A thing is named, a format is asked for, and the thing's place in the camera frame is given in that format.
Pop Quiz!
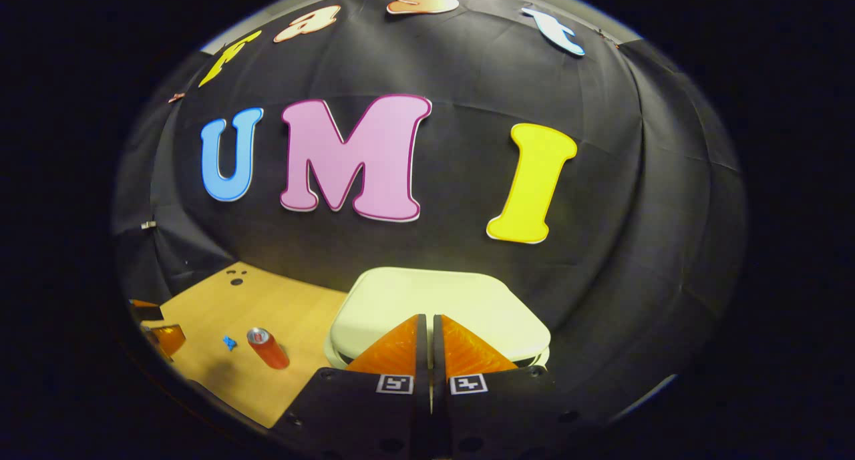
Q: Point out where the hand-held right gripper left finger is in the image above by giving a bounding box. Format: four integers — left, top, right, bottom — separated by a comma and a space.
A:
271, 313, 432, 460

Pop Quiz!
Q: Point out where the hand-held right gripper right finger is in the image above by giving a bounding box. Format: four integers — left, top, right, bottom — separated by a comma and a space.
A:
431, 313, 602, 460

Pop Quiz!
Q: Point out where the orange pop can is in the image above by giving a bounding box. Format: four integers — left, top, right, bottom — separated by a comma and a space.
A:
246, 327, 291, 370

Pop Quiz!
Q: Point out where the pale green desktop garbage bin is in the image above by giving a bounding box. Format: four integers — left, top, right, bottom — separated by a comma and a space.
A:
324, 266, 552, 374

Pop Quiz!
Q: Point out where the black backdrop cloth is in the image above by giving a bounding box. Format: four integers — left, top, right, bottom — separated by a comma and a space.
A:
112, 0, 747, 421

